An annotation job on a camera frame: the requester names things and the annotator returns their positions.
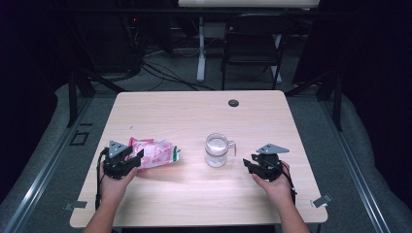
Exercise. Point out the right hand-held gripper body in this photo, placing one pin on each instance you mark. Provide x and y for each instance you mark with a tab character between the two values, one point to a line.
268	166

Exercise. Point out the black metal stand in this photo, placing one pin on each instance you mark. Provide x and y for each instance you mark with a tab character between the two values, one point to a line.
73	97
337	103

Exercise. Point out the person's right hand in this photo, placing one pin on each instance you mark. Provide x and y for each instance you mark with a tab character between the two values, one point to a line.
278	191

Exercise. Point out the white table leg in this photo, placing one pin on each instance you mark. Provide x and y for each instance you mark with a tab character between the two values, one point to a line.
277	64
201	58

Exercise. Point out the person's left hand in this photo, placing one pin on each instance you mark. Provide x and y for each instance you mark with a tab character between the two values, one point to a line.
111	191

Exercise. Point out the black folding chair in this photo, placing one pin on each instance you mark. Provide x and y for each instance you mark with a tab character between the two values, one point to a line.
251	39

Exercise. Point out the grey metal floor rail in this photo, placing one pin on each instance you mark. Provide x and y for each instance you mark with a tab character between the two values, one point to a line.
39	181
359	181

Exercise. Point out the grey metal table clip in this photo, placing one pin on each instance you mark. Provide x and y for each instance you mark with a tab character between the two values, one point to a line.
321	200
76	205

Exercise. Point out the grey box under background table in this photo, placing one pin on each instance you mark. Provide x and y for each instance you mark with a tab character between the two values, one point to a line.
214	30

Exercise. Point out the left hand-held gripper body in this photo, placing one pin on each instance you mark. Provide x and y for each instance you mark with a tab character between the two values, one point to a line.
116	161

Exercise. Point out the black equipment cabinet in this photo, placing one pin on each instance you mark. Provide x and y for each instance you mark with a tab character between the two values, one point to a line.
110	42

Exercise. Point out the pink and clear plastic bag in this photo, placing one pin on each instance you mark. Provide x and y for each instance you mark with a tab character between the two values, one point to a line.
157	155

